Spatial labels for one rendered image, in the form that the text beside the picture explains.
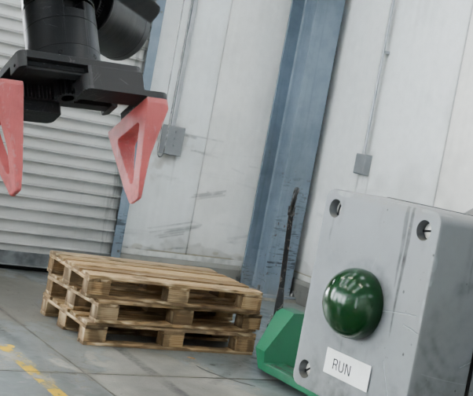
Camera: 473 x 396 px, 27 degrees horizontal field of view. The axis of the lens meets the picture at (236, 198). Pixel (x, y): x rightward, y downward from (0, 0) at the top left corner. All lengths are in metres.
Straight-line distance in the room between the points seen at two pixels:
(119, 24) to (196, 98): 8.11
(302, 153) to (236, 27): 1.29
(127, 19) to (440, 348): 0.52
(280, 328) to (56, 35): 5.40
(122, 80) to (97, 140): 7.73
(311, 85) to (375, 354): 8.66
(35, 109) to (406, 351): 0.45
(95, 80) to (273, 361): 5.36
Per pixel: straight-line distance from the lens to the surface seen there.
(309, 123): 9.07
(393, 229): 0.41
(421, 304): 0.39
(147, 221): 8.85
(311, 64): 9.04
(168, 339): 6.26
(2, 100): 0.71
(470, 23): 8.10
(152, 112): 0.76
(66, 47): 0.76
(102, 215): 8.59
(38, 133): 8.30
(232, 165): 9.19
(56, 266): 6.63
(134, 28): 0.86
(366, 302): 0.40
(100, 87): 0.75
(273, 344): 6.06
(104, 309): 6.00
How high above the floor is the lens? 1.34
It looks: 3 degrees down
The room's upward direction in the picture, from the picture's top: 11 degrees clockwise
